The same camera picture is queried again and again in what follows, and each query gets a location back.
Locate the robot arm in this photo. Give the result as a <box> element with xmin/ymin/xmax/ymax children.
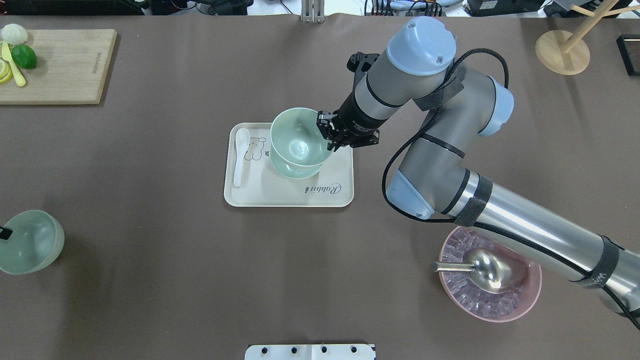
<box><xmin>316</xmin><ymin>16</ymin><xmax>640</xmax><ymax>327</ymax></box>

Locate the white garlic bulb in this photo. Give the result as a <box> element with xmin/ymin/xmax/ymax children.
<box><xmin>0</xmin><ymin>23</ymin><xmax>29</xmax><ymax>46</ymax></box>

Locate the cream rabbit serving tray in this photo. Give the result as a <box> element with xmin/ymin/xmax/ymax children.
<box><xmin>223</xmin><ymin>122</ymin><xmax>355</xmax><ymax>208</ymax></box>

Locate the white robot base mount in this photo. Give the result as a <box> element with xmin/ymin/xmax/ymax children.
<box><xmin>244</xmin><ymin>343</ymin><xmax>377</xmax><ymax>360</ymax></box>

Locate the green bowl on tray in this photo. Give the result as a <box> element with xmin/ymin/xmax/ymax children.
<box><xmin>269</xmin><ymin>148</ymin><xmax>323</xmax><ymax>180</ymax></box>

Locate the wooden cutting board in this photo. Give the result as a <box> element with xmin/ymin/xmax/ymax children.
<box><xmin>0</xmin><ymin>29</ymin><xmax>117</xmax><ymax>105</ymax></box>

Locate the green lime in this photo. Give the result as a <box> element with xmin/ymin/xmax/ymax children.
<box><xmin>10</xmin><ymin>44</ymin><xmax>38</xmax><ymax>69</ymax></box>

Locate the yellow plastic knife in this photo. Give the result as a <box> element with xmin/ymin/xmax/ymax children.
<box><xmin>1</xmin><ymin>41</ymin><xmax>26</xmax><ymax>87</ymax></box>

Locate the lemon slice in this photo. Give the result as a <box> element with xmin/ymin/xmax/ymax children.
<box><xmin>0</xmin><ymin>59</ymin><xmax>13</xmax><ymax>84</ymax></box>

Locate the pink bowl with ice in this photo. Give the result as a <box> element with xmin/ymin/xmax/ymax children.
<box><xmin>438</xmin><ymin>227</ymin><xmax>542</xmax><ymax>322</ymax></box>

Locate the wooden mug tree stand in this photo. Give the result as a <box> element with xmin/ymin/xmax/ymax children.
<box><xmin>534</xmin><ymin>0</ymin><xmax>640</xmax><ymax>76</ymax></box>

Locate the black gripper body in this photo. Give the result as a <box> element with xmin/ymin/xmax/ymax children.
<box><xmin>317</xmin><ymin>52</ymin><xmax>381</xmax><ymax>148</ymax></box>

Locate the green bowl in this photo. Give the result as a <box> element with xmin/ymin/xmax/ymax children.
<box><xmin>0</xmin><ymin>209</ymin><xmax>65</xmax><ymax>275</ymax></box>
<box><xmin>269</xmin><ymin>148</ymin><xmax>323</xmax><ymax>180</ymax></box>
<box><xmin>270</xmin><ymin>107</ymin><xmax>333</xmax><ymax>167</ymax></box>

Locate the metal ice scoop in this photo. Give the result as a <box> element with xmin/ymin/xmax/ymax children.
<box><xmin>431</xmin><ymin>247</ymin><xmax>529</xmax><ymax>294</ymax></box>

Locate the white ceramic spoon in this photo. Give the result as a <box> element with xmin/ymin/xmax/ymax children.
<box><xmin>232</xmin><ymin>127</ymin><xmax>250</xmax><ymax>188</ymax></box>

